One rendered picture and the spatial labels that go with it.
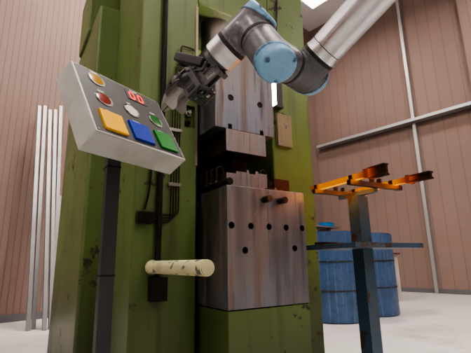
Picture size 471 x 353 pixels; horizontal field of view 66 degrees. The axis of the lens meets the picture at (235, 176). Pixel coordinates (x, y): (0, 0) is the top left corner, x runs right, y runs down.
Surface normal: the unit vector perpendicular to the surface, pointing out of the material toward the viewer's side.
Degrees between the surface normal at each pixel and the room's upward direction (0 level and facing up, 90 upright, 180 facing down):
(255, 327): 90
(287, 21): 90
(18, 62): 90
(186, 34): 90
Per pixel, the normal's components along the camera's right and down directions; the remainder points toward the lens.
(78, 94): -0.54, -0.18
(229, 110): 0.53, -0.20
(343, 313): 0.01, -0.23
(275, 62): 0.32, 0.73
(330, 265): -0.29, -0.22
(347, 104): -0.74, -0.15
